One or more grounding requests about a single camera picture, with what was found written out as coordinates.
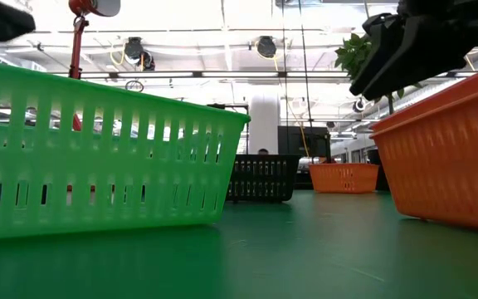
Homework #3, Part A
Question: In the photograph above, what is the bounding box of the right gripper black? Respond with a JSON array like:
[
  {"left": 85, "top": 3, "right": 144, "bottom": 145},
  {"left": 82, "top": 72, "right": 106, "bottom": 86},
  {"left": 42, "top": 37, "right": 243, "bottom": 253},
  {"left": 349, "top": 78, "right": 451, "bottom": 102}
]
[{"left": 349, "top": 0, "right": 478, "bottom": 101}]

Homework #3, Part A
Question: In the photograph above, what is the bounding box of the green potted plant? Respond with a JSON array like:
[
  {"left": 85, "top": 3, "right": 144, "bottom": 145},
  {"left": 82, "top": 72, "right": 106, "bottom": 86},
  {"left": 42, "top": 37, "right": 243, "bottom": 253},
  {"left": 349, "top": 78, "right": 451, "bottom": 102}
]
[{"left": 333, "top": 32, "right": 425, "bottom": 116}]

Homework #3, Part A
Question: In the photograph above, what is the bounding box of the red lamp stand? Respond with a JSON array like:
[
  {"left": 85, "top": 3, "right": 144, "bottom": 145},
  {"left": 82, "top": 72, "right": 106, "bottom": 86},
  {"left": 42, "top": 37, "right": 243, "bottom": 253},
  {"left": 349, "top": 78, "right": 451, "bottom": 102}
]
[{"left": 66, "top": 0, "right": 122, "bottom": 133}]

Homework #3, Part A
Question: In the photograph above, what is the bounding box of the orange plastic basket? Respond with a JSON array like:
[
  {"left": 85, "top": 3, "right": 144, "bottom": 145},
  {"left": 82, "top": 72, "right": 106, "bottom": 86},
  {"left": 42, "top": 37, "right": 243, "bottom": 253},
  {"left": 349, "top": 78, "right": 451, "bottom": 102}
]
[
  {"left": 308, "top": 162, "right": 380, "bottom": 194},
  {"left": 368, "top": 61, "right": 478, "bottom": 233}
]

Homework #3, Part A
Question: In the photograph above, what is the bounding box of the black cabinet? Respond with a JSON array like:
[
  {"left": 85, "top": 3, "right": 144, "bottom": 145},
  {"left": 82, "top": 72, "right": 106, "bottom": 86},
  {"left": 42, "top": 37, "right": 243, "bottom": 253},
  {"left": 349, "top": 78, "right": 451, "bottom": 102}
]
[{"left": 276, "top": 125, "right": 332, "bottom": 159}]

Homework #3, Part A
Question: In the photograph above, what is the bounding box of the white round column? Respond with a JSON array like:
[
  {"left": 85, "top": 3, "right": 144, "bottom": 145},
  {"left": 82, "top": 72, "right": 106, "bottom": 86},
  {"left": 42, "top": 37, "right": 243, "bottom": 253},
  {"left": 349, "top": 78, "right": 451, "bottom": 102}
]
[{"left": 248, "top": 92, "right": 282, "bottom": 156}]

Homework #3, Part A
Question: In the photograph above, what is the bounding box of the black plastic basket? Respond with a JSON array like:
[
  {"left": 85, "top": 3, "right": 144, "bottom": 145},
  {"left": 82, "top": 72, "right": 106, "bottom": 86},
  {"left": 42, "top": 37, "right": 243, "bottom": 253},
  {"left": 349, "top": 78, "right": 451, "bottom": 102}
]
[{"left": 225, "top": 154, "right": 302, "bottom": 204}]

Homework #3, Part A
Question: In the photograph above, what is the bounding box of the green plastic basket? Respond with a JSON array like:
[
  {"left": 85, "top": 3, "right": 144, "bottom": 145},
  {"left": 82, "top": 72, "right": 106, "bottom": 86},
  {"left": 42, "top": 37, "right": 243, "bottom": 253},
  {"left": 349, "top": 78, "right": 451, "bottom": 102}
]
[{"left": 0, "top": 57, "right": 251, "bottom": 242}]

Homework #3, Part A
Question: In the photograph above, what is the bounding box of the black hanging cable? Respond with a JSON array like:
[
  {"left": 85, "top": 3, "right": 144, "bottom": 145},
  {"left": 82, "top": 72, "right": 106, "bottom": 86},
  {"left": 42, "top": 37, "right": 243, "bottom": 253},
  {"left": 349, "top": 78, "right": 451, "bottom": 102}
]
[
  {"left": 280, "top": 0, "right": 286, "bottom": 128},
  {"left": 297, "top": 0, "right": 314, "bottom": 128}
]

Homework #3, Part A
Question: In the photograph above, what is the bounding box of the yellow hanging cable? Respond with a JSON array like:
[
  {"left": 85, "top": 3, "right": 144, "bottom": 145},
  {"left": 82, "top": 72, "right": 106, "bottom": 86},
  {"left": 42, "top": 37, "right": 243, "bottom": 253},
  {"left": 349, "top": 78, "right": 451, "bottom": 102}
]
[{"left": 271, "top": 53, "right": 311, "bottom": 159}]

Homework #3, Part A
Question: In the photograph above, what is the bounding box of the black ceiling cable reel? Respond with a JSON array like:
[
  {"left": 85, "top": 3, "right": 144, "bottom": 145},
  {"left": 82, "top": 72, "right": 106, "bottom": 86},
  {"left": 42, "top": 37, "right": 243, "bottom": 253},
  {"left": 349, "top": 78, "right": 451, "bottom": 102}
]
[
  {"left": 122, "top": 36, "right": 157, "bottom": 72},
  {"left": 254, "top": 35, "right": 279, "bottom": 60}
]

